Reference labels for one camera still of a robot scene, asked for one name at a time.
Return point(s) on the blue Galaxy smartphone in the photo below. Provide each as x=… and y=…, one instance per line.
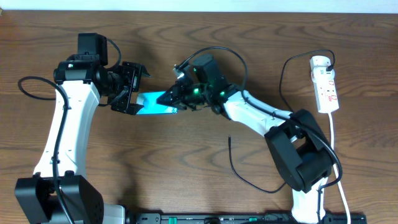
x=149, y=101

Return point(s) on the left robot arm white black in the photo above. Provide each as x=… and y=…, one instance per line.
x=58, y=191

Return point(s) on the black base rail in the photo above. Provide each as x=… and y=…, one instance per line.
x=156, y=218

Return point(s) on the white USB charger adapter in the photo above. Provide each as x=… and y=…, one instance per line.
x=320, y=61

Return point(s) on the white power strip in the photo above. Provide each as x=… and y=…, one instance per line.
x=325, y=90

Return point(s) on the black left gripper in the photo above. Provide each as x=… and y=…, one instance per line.
x=128, y=88

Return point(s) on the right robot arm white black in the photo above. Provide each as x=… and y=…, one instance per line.
x=301, y=153

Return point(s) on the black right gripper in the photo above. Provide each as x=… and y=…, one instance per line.
x=177, y=91

